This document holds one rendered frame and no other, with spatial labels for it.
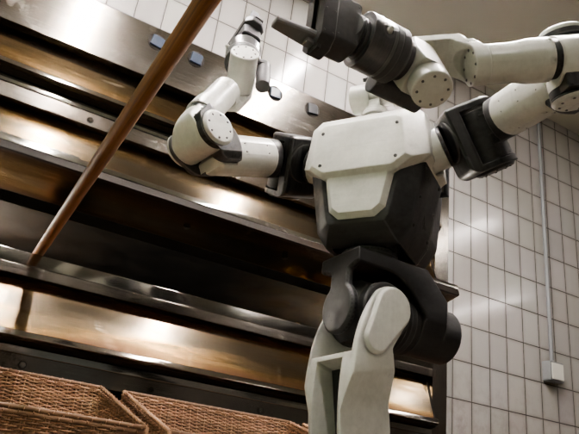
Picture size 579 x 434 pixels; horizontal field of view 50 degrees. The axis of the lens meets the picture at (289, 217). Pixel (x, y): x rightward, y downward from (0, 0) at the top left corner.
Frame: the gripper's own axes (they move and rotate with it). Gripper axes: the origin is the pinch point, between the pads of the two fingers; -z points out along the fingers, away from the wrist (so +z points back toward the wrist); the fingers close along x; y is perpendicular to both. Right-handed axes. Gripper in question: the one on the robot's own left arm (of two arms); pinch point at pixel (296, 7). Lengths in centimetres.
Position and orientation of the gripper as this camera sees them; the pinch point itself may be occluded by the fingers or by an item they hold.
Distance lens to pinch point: 94.9
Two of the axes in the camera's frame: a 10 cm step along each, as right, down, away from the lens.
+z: 8.7, 3.0, 4.0
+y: -4.8, 3.0, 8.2
